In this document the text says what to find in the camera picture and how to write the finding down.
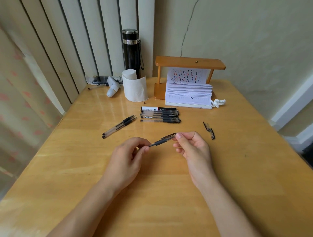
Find person's left hand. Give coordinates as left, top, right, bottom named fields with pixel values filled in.
left=101, top=137, right=151, bottom=196

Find person's right hand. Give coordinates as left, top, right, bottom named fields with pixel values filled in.
left=173, top=131, right=218, bottom=190

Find clear black gel pen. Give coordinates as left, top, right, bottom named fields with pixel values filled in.
left=102, top=114, right=135, bottom=136
left=148, top=132, right=177, bottom=148
left=140, top=115, right=181, bottom=120
left=140, top=119, right=181, bottom=124
left=140, top=113, right=180, bottom=117
left=141, top=110, right=179, bottom=114
left=102, top=118, right=137, bottom=139

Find person's right forearm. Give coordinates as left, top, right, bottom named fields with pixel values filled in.
left=196, top=176, right=262, bottom=237

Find person's left forearm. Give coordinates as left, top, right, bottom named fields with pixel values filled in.
left=46, top=181, right=118, bottom=237

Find white and black marker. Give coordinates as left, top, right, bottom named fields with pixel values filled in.
left=141, top=106, right=177, bottom=111

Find stack of white paper sheets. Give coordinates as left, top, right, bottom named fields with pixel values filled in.
left=165, top=67, right=213, bottom=110

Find white toilet paper roll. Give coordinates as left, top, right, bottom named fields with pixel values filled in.
left=121, top=69, right=149, bottom=102

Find white handheld device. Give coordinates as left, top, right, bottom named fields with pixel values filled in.
left=106, top=76, right=121, bottom=98

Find wooden desk shelf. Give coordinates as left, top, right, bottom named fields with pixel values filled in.
left=154, top=56, right=226, bottom=101

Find clear plastic bag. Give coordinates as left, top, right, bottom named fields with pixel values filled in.
left=85, top=75, right=123, bottom=86

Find black thermos flask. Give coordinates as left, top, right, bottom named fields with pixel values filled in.
left=122, top=28, right=145, bottom=79

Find pink patterned curtain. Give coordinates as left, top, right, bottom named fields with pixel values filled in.
left=0, top=24, right=64, bottom=198

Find cream vertical blinds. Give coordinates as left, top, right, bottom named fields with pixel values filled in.
left=0, top=0, right=155, bottom=104

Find white door frame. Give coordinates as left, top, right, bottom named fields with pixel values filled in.
left=269, top=73, right=313, bottom=153

